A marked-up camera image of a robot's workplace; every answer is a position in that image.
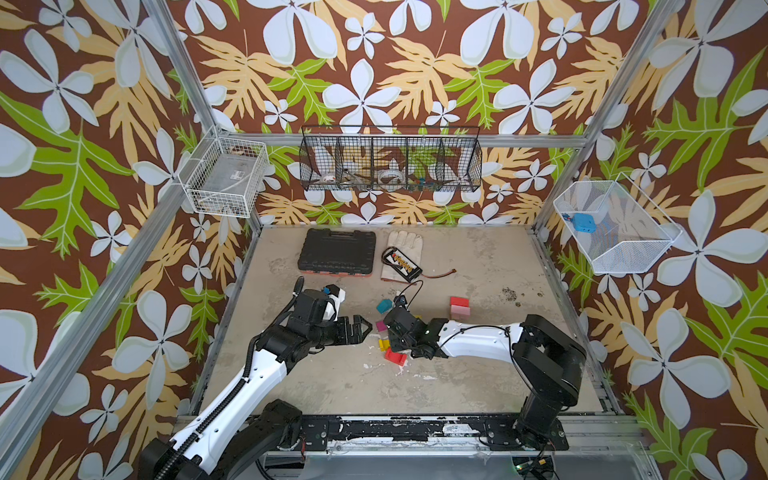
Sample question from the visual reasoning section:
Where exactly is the pink wood block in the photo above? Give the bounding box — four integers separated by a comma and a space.
450, 305, 471, 320

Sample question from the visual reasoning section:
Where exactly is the red rectangular wood block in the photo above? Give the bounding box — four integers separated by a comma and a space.
450, 296, 470, 308

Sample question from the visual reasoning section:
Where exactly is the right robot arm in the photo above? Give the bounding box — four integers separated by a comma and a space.
384, 301, 586, 450

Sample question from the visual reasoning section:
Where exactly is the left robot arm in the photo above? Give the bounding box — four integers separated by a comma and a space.
138, 285, 373, 479

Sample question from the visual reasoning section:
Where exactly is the red arch wood block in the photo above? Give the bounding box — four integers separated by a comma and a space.
385, 348, 408, 367

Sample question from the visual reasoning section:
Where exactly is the teal wood block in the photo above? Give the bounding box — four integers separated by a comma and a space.
376, 299, 393, 314

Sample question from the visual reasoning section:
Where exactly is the black plastic tool case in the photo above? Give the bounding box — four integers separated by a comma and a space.
298, 228, 376, 276

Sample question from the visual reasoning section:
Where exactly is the white work glove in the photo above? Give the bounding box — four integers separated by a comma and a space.
380, 230, 423, 283

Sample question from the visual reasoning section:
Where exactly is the white tape roll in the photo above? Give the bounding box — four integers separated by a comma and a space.
377, 169, 405, 186

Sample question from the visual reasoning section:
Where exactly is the blue object in basket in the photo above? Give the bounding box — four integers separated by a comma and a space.
562, 213, 597, 234

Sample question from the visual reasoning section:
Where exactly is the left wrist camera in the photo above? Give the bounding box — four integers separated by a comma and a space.
322, 285, 346, 321

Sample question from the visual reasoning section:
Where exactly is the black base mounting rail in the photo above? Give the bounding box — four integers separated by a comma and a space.
300, 413, 569, 452

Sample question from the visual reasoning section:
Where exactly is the black wire basket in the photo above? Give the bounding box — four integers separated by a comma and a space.
298, 125, 483, 192

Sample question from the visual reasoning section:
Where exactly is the white wire basket left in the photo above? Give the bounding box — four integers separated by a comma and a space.
179, 128, 271, 219

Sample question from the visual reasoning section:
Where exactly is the white wire basket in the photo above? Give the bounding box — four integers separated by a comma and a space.
179, 128, 271, 219
554, 174, 683, 275

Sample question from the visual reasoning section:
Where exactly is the aluminium frame rail right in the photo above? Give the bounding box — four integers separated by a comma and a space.
524, 227, 625, 415

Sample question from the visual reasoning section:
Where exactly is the aluminium frame rail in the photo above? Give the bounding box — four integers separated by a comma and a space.
524, 227, 625, 415
1, 182, 185, 479

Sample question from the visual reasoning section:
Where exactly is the white wire basket right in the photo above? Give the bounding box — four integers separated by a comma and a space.
554, 174, 683, 275

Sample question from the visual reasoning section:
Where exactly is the aluminium frame rail left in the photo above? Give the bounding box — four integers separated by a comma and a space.
1, 182, 185, 479

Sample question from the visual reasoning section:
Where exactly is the aluminium frame post left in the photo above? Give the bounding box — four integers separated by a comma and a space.
142, 0, 265, 235

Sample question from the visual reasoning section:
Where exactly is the aluminium frame post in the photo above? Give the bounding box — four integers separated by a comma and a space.
532, 0, 679, 233
142, 0, 265, 235

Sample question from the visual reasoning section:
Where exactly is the aluminium frame post right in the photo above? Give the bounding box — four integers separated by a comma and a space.
532, 0, 679, 233

